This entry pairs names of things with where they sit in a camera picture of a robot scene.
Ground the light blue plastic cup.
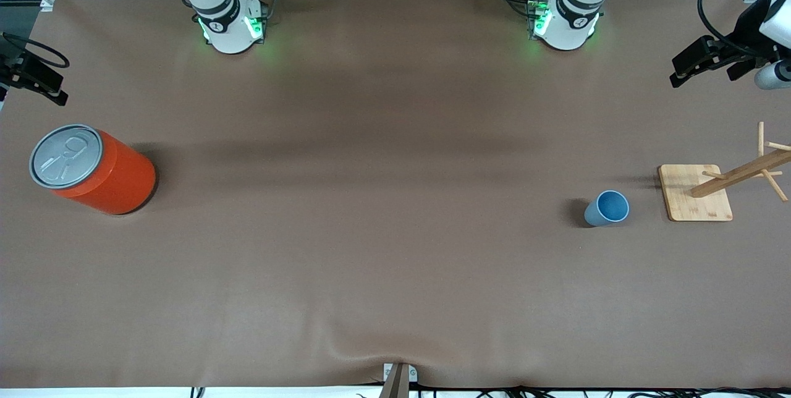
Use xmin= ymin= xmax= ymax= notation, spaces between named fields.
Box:
xmin=584 ymin=190 xmax=630 ymax=227

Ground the large orange can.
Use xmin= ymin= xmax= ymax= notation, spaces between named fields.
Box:
xmin=28 ymin=124 xmax=158 ymax=216

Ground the wooden mug tree stand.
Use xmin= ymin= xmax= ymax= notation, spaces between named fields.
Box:
xmin=658 ymin=121 xmax=791 ymax=222

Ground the brown table cover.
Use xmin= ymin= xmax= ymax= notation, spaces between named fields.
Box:
xmin=0 ymin=0 xmax=791 ymax=390

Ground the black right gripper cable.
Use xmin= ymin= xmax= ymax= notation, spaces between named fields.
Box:
xmin=2 ymin=33 xmax=70 ymax=70

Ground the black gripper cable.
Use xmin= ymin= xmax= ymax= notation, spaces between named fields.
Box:
xmin=2 ymin=33 xmax=70 ymax=70
xmin=697 ymin=0 xmax=745 ymax=56

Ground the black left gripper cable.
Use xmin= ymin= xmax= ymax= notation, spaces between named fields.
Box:
xmin=697 ymin=0 xmax=745 ymax=56

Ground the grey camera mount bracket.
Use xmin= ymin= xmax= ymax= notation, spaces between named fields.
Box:
xmin=378 ymin=362 xmax=418 ymax=398

